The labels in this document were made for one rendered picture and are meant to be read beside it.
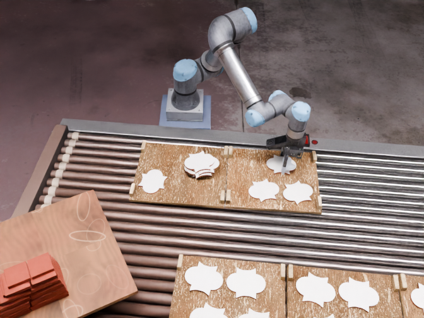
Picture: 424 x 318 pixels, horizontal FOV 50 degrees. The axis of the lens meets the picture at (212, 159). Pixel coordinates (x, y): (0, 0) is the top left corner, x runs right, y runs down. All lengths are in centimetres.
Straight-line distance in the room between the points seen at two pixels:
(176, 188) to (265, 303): 64
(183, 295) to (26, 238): 62
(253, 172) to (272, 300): 62
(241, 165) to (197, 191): 25
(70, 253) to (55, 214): 20
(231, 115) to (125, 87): 97
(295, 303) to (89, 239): 79
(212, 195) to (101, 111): 206
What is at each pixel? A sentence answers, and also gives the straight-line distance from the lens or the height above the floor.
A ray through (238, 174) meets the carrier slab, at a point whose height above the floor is 94.
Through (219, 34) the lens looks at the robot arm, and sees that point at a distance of 193.
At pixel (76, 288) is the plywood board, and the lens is 170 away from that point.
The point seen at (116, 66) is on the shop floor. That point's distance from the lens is 435.
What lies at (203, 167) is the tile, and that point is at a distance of 202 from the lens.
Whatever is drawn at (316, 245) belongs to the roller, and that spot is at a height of 91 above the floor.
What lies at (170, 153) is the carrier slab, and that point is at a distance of 217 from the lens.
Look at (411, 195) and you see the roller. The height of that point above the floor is 91.
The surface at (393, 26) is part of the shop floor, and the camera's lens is 527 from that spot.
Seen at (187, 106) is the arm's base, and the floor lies 96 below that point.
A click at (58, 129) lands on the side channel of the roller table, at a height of 95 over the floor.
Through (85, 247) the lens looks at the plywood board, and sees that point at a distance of 178.
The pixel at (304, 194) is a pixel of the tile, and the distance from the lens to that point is 204.
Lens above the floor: 250
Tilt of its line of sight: 47 degrees down
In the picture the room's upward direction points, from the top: 2 degrees clockwise
